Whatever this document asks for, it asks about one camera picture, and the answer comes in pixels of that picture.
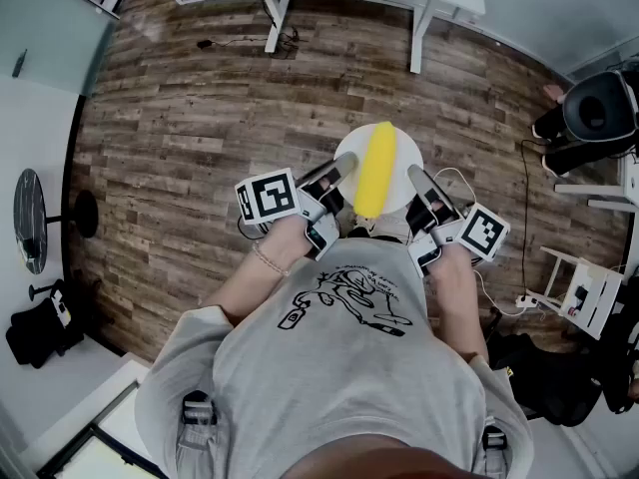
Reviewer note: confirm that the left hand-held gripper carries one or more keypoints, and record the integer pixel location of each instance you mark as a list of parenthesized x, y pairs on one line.
[(267, 195)]

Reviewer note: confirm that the round black marble table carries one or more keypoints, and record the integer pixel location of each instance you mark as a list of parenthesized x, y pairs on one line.
[(30, 217)]

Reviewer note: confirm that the white power strip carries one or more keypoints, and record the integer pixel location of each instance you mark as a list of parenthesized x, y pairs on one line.
[(526, 301)]

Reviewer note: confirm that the grey printed t-shirt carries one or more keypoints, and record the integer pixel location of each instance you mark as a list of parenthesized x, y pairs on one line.
[(339, 367)]

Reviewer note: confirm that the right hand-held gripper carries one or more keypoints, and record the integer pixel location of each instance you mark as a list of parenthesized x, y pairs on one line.
[(481, 232)]

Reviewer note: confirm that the black power adapter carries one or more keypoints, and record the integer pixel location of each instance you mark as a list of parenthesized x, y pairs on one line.
[(203, 44)]

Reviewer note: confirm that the yellow corn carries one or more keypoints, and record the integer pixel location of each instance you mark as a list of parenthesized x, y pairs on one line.
[(377, 167)]

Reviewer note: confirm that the person's left forearm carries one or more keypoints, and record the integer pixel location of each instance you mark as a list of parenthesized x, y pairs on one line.
[(269, 262)]

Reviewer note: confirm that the person's right forearm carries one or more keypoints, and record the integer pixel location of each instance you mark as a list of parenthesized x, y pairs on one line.
[(456, 297)]

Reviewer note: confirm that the black and white chair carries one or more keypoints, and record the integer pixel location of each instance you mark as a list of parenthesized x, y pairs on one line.
[(596, 105)]

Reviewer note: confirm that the white wooden stool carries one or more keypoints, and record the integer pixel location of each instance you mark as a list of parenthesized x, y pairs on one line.
[(599, 292)]

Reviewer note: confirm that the white round plate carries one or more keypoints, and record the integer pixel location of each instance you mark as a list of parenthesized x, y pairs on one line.
[(404, 167)]

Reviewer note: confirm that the black office chair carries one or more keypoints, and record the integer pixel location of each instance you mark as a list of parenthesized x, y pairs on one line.
[(549, 377)]

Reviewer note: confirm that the black bag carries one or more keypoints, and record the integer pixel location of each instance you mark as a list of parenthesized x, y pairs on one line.
[(40, 332)]

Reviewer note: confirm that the white desk frame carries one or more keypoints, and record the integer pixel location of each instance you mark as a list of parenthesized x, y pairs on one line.
[(609, 192)]

